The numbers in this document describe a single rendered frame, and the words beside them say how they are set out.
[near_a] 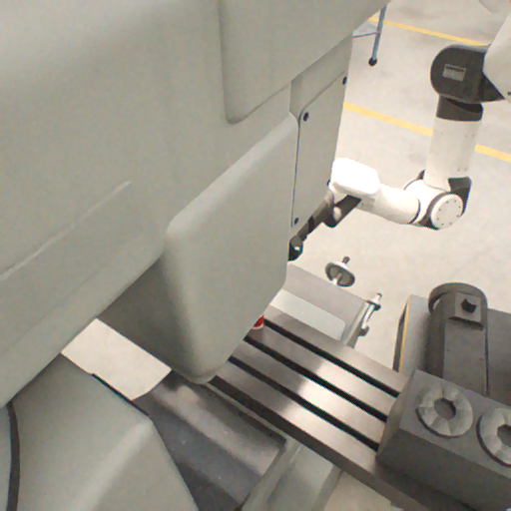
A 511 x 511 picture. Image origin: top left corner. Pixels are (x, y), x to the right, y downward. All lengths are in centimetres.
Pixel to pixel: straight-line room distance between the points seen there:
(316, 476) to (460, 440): 91
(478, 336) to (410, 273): 94
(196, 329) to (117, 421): 12
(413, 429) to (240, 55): 65
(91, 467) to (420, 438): 59
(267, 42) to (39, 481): 31
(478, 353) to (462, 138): 77
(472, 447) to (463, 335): 77
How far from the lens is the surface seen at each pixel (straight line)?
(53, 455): 32
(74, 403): 32
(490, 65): 87
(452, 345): 152
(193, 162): 30
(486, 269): 263
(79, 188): 23
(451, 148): 99
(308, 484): 166
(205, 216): 32
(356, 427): 97
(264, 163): 37
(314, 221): 79
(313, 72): 46
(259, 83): 32
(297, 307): 122
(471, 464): 82
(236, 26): 29
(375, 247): 252
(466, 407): 83
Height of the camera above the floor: 180
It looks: 49 degrees down
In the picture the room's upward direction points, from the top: straight up
